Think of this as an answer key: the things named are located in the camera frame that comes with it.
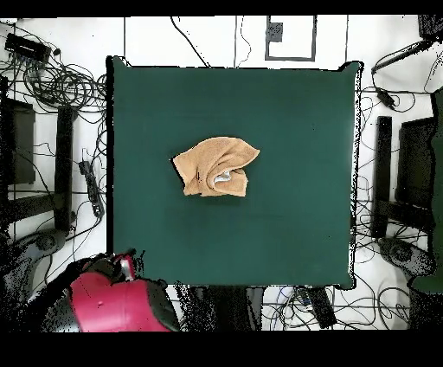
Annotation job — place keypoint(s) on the black rod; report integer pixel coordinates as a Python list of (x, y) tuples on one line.
[(401, 55)]

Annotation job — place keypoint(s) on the black flat panel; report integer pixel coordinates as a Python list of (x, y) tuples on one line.
[(415, 162)]

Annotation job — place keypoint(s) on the small gray block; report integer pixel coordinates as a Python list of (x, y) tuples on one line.
[(275, 32)]

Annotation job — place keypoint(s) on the black corner box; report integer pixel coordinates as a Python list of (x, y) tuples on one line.
[(431, 27)]

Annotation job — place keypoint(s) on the black upright bar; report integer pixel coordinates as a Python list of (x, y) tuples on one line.
[(64, 166), (382, 173)]

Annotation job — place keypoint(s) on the black slim power strip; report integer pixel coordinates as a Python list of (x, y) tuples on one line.
[(91, 185)]

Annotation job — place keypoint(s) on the black long strip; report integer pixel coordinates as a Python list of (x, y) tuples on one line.
[(322, 307)]

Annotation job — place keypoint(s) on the gray square frame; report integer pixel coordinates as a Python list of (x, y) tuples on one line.
[(313, 38)]

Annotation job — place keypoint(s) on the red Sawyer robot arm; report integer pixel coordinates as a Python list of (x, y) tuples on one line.
[(114, 304)]

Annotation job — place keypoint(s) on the orange terry towel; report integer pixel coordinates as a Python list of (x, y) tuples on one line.
[(211, 162)]

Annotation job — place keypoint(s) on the dark green table cloth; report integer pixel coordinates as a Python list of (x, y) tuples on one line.
[(283, 145)]

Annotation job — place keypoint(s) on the black power adapter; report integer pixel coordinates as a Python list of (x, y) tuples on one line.
[(385, 97)]

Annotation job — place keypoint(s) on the black upright stand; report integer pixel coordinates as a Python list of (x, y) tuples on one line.
[(225, 308)]

